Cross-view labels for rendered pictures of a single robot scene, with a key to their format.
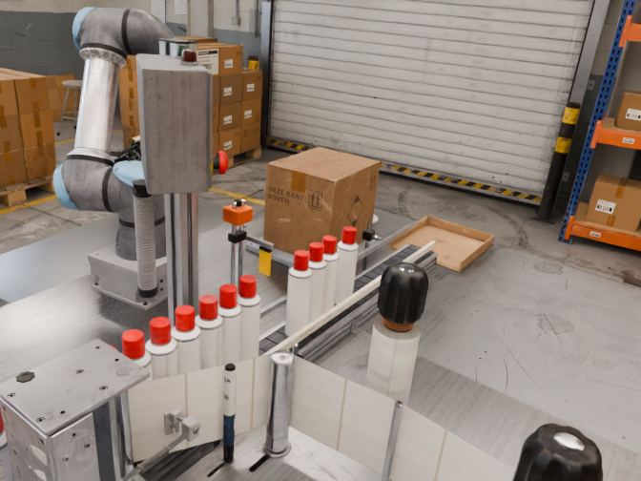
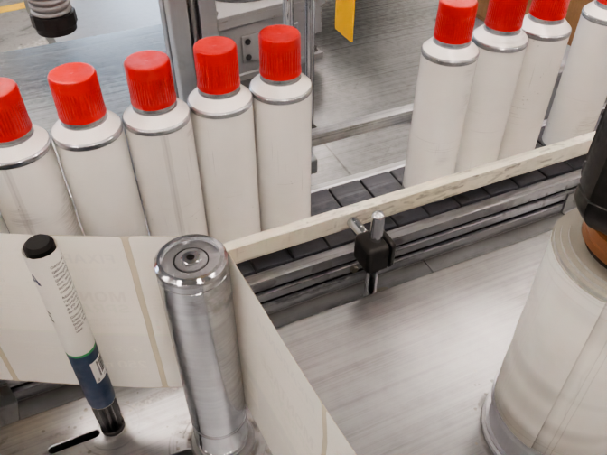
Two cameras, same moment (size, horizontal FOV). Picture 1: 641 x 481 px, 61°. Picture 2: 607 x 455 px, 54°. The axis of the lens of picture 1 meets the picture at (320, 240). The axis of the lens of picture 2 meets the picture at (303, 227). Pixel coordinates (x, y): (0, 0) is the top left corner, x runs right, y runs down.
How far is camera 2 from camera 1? 0.64 m
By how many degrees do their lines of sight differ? 32
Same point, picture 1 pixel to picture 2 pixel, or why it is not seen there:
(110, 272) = not seen: hidden behind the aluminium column
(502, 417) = not seen: outside the picture
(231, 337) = (218, 163)
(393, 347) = (590, 323)
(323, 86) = not seen: outside the picture
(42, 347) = (42, 113)
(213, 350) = (160, 183)
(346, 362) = (504, 282)
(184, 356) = (76, 181)
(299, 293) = (434, 100)
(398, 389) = (578, 431)
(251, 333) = (280, 165)
